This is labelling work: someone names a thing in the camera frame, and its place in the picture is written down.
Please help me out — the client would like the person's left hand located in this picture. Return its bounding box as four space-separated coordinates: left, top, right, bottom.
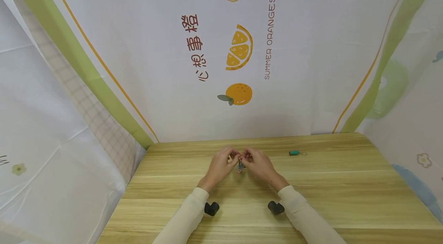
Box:
197 147 241 193

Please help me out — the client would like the person's right hand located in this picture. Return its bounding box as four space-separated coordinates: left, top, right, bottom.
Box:
240 147 290 192

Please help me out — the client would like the person's right forearm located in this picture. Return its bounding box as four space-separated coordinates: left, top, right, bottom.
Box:
277 185 347 244

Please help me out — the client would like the person's left forearm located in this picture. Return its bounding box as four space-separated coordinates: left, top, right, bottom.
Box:
152 187 210 244

